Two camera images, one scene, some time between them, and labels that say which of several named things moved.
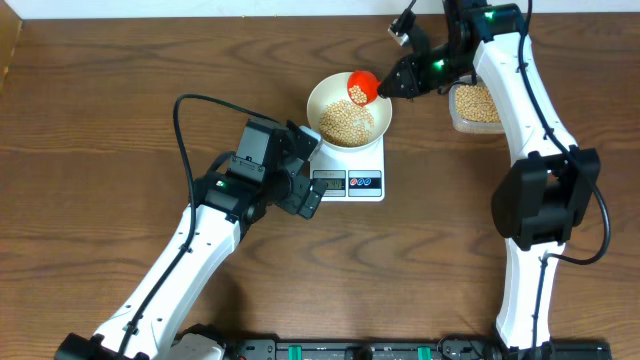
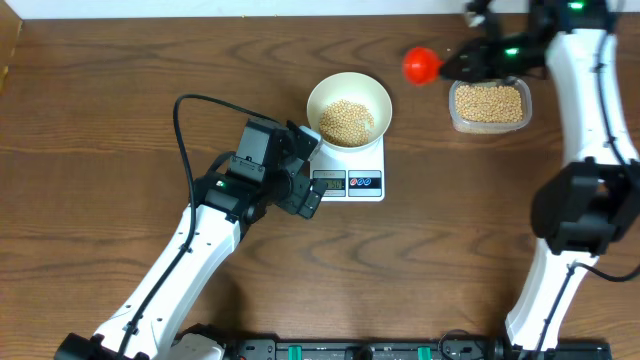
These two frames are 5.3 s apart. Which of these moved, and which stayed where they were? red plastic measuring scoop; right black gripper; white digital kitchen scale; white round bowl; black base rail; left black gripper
Moved: right black gripper; red plastic measuring scoop
Stayed: white round bowl; white digital kitchen scale; left black gripper; black base rail
